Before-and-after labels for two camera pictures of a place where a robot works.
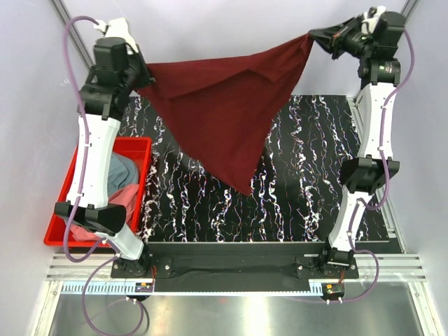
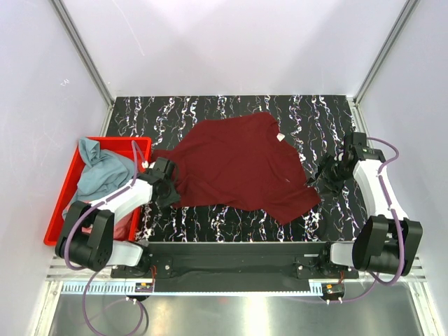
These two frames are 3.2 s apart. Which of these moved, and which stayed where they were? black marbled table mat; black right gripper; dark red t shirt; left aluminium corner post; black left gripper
Moved: dark red t shirt; black left gripper; black right gripper
Stayed: black marbled table mat; left aluminium corner post
